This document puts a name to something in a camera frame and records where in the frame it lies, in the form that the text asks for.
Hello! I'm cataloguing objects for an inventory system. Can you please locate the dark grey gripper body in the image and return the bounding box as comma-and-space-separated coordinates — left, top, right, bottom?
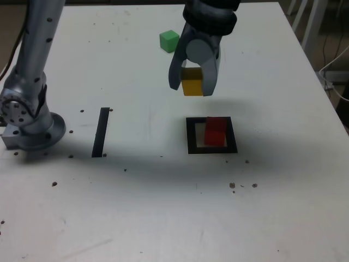
180, 23, 223, 59

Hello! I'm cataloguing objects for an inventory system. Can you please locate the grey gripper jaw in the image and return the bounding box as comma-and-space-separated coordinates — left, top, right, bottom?
185, 38, 219, 97
167, 34, 189, 91

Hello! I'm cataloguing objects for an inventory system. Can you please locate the yellow cube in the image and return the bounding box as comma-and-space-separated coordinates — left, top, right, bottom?
180, 67, 204, 97

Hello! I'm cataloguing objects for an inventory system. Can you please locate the green cube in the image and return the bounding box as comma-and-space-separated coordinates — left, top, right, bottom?
159, 29, 180, 53

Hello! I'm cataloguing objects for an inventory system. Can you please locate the red cube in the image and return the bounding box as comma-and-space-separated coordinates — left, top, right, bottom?
204, 116, 228, 146

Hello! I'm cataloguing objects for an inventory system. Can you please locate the black tape square outline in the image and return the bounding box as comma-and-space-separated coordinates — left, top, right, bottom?
185, 116, 238, 155

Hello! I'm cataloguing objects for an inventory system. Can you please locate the black tape strip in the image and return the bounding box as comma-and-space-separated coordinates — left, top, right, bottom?
91, 107, 111, 158

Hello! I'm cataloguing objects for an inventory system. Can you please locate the white metal furniture frame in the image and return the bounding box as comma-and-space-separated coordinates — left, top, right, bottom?
286, 0, 327, 51

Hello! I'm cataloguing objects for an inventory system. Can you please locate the white cable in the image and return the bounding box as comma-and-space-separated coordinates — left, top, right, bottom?
318, 45, 349, 103

